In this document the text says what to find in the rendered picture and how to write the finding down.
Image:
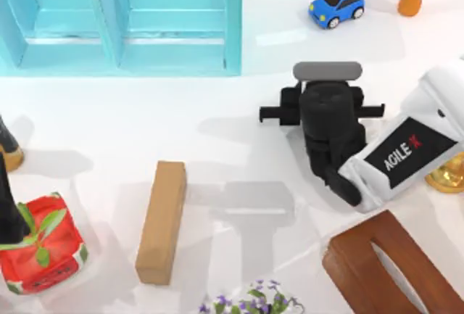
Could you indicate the blue toy car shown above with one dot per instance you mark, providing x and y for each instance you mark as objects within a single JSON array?
[{"x": 337, "y": 6}]

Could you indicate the dark bottle with orange base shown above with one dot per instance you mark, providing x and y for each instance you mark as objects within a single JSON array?
[{"x": 9, "y": 147}]

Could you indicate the brown wooden tissue box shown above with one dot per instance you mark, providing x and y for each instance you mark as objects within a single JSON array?
[{"x": 366, "y": 267}]

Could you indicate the gold trophy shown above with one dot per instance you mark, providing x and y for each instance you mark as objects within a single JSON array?
[{"x": 447, "y": 178}]

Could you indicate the purple flower plant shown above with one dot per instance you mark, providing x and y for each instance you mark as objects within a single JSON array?
[{"x": 261, "y": 299}]

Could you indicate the light blue rack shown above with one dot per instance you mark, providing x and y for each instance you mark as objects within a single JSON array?
[{"x": 170, "y": 20}]

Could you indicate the red watermelon plant pot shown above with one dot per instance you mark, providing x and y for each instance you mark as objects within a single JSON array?
[{"x": 54, "y": 252}]

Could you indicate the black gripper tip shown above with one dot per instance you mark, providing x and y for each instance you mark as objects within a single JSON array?
[{"x": 9, "y": 212}]

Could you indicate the wooden block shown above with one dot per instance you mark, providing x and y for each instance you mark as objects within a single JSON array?
[{"x": 161, "y": 223}]

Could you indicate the pale grey rounded box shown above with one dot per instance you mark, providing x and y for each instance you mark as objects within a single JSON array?
[{"x": 326, "y": 70}]

